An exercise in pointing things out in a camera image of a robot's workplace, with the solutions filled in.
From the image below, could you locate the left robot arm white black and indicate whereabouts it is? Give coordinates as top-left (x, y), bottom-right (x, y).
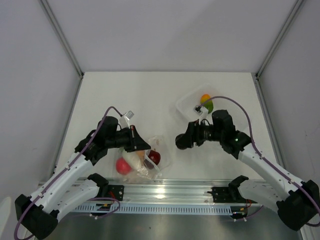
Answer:
top-left (14, 116), bottom-right (151, 240)

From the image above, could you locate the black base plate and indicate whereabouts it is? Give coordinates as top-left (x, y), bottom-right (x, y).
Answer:
top-left (105, 185), bottom-right (125, 201)
top-left (207, 186), bottom-right (248, 204)

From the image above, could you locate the white slotted cable duct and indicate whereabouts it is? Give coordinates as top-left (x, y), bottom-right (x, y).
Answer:
top-left (72, 203), bottom-right (233, 216)

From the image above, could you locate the right aluminium frame post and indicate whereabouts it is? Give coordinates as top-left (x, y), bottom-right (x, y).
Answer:
top-left (254, 0), bottom-right (307, 77)

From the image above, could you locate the aluminium frame post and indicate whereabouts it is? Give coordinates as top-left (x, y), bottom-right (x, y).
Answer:
top-left (37, 0), bottom-right (84, 77)
top-left (254, 0), bottom-right (307, 77)

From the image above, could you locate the white radish with leaves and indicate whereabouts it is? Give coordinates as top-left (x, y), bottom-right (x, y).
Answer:
top-left (120, 148), bottom-right (143, 171)

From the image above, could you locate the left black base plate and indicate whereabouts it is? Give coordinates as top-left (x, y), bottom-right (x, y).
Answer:
top-left (105, 185), bottom-right (125, 201)

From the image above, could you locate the left aluminium frame post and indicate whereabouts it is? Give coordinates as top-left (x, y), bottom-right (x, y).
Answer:
top-left (37, 0), bottom-right (84, 77)

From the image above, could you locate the aluminium mounting rail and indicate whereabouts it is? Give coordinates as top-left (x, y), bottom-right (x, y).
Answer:
top-left (32, 177), bottom-right (306, 207)

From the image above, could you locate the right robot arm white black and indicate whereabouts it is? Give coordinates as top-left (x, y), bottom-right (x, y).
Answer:
top-left (175, 110), bottom-right (320, 231)

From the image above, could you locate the red tomato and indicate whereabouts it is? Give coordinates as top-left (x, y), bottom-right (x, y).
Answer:
top-left (115, 157), bottom-right (132, 175)

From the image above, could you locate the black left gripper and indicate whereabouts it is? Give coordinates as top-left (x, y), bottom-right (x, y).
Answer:
top-left (106, 125), bottom-right (151, 153)

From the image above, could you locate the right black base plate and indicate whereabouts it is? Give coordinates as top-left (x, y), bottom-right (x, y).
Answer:
top-left (207, 186), bottom-right (248, 204)

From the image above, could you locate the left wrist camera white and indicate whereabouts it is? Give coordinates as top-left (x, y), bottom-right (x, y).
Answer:
top-left (118, 110), bottom-right (134, 129)

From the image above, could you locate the orange green mango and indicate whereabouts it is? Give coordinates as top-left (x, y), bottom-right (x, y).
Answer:
top-left (200, 94), bottom-right (214, 114)

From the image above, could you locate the clear zip top bag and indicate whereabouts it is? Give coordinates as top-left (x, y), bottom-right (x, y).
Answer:
top-left (114, 135), bottom-right (172, 183)

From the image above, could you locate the white plastic basket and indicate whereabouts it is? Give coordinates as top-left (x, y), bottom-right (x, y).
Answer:
top-left (175, 83), bottom-right (219, 122)

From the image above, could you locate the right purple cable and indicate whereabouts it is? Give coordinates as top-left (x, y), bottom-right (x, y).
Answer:
top-left (194, 95), bottom-right (320, 227)

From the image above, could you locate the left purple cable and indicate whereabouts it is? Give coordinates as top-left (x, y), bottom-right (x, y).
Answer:
top-left (13, 106), bottom-right (122, 240)

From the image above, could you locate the dark purple fruit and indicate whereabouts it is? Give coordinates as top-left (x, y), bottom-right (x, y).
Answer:
top-left (175, 133), bottom-right (188, 150)

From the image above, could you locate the dark red apple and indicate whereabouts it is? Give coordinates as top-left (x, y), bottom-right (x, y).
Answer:
top-left (147, 150), bottom-right (161, 165)

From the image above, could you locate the purple cable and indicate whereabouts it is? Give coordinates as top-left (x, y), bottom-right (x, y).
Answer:
top-left (194, 95), bottom-right (320, 227)
top-left (13, 106), bottom-right (122, 240)

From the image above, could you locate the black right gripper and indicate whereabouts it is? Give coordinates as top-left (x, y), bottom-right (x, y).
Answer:
top-left (176, 119), bottom-right (224, 149)

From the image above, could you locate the orange peach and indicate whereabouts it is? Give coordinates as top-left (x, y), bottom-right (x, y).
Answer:
top-left (136, 150), bottom-right (146, 160)

